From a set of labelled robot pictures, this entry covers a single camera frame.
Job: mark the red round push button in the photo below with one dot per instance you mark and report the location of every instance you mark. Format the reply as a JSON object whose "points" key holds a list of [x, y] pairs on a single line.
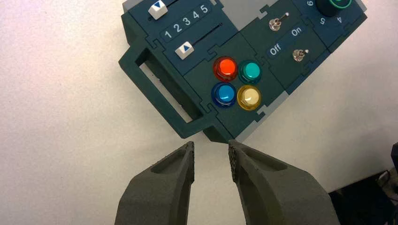
{"points": [[225, 66]]}

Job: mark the white slider knob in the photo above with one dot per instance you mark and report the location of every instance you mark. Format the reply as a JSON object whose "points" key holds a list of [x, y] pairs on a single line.
{"points": [[184, 51], [158, 11]]}

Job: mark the yellow round push button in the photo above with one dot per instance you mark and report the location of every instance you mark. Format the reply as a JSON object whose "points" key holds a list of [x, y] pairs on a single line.
{"points": [[249, 97]]}

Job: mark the dark teal control box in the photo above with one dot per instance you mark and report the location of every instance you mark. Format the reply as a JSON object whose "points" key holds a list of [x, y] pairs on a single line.
{"points": [[236, 46]]}

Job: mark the blue round push button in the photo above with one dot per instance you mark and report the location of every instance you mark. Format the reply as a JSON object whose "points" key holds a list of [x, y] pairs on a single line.
{"points": [[224, 94]]}

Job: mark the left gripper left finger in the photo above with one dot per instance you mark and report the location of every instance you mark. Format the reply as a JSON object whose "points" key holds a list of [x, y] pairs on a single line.
{"points": [[161, 192]]}

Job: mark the green rotary dial knob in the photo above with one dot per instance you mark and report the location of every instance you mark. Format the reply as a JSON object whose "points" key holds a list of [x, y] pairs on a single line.
{"points": [[329, 7]]}

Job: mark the green round push button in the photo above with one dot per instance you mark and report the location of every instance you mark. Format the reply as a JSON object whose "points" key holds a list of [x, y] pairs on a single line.
{"points": [[250, 70]]}

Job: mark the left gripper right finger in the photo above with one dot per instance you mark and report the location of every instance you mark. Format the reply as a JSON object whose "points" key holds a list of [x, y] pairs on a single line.
{"points": [[280, 195]]}

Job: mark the metal toggle switch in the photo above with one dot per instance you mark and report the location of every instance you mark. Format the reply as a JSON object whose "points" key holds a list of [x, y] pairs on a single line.
{"points": [[275, 24], [298, 56]]}

